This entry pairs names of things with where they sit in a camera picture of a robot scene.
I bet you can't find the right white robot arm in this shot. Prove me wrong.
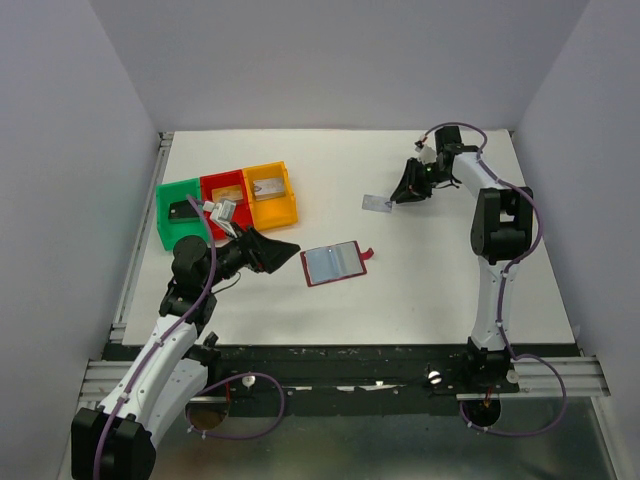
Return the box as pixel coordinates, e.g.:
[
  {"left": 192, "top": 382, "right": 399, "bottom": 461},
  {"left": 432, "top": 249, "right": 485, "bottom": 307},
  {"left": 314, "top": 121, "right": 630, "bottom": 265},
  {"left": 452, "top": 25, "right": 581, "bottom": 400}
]
[{"left": 390, "top": 122, "right": 541, "bottom": 392}]

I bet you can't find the yellow plastic bin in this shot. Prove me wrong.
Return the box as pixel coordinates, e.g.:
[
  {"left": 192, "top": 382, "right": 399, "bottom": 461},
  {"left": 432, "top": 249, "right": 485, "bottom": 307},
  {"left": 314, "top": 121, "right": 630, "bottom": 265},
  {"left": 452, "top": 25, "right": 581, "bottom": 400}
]
[{"left": 242, "top": 162, "right": 298, "bottom": 231}]

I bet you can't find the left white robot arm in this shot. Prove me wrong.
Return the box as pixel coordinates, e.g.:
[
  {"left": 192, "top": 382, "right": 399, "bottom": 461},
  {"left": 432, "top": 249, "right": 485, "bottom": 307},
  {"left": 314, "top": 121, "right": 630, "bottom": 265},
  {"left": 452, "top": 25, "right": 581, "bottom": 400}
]
[{"left": 71, "top": 228, "right": 300, "bottom": 479}]

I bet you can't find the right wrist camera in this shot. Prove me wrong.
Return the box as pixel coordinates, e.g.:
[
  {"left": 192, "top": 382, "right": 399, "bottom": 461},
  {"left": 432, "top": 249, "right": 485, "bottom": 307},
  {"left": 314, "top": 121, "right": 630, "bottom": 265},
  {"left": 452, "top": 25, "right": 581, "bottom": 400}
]
[{"left": 415, "top": 139, "right": 437, "bottom": 164}]

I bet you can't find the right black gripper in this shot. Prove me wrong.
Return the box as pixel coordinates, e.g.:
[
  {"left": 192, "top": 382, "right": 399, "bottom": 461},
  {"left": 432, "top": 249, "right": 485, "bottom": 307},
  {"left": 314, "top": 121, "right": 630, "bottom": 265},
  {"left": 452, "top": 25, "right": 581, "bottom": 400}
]
[{"left": 390, "top": 158, "right": 451, "bottom": 205}]

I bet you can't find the aluminium frame rail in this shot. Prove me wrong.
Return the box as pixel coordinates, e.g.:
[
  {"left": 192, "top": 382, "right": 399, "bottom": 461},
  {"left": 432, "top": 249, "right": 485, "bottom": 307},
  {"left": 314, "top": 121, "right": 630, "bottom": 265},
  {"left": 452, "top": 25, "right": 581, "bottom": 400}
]
[{"left": 77, "top": 130, "right": 175, "bottom": 401}]

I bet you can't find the green plastic bin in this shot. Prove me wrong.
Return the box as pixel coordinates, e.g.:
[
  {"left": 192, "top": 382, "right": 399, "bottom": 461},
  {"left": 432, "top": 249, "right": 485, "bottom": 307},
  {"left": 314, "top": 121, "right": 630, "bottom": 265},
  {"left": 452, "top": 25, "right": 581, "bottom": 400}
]
[{"left": 156, "top": 178, "right": 208, "bottom": 251}]

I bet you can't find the white VIP card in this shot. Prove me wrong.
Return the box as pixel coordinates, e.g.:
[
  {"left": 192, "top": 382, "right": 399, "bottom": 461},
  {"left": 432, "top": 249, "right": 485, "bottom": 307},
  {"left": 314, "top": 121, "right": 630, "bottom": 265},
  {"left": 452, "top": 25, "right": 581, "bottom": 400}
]
[{"left": 362, "top": 194, "right": 393, "bottom": 213}]

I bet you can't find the red plastic bin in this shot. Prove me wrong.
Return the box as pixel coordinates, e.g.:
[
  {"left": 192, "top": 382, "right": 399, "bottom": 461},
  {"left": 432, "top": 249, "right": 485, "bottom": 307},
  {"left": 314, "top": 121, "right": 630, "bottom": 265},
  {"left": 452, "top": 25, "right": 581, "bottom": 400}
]
[{"left": 199, "top": 170, "right": 257, "bottom": 241}]

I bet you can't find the silver card stack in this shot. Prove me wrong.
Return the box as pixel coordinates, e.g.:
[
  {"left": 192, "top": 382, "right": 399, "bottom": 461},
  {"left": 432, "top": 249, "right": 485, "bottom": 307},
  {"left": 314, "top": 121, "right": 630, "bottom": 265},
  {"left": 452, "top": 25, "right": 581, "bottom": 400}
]
[{"left": 252, "top": 177, "right": 286, "bottom": 201}]

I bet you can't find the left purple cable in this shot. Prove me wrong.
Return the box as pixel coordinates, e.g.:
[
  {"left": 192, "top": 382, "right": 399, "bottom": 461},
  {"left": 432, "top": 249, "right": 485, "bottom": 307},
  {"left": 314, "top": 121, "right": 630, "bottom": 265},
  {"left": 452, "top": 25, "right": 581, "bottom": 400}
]
[{"left": 91, "top": 193, "right": 286, "bottom": 480}]

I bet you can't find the gold card stack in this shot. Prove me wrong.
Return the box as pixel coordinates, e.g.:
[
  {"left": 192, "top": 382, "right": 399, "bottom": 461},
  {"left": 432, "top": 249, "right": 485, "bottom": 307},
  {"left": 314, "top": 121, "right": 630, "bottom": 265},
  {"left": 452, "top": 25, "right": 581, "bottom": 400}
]
[{"left": 211, "top": 184, "right": 244, "bottom": 204}]

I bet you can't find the red leather card holder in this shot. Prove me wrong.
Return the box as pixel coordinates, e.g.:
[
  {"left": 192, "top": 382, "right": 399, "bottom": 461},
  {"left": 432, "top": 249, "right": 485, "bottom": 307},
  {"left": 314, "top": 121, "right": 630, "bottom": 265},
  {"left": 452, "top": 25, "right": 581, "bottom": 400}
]
[{"left": 300, "top": 241, "right": 374, "bottom": 287}]

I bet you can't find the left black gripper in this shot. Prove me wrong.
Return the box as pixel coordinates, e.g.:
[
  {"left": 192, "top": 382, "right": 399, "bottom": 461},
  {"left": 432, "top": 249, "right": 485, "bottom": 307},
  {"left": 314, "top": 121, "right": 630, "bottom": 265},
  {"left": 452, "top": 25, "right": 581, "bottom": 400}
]
[{"left": 202, "top": 220, "right": 300, "bottom": 290}]

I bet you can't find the black card stack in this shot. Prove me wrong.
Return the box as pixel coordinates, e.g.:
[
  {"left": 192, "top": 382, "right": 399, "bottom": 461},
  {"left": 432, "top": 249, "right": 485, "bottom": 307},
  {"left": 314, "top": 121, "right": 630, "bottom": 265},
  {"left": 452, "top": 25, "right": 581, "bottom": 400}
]
[{"left": 167, "top": 200, "right": 199, "bottom": 224}]

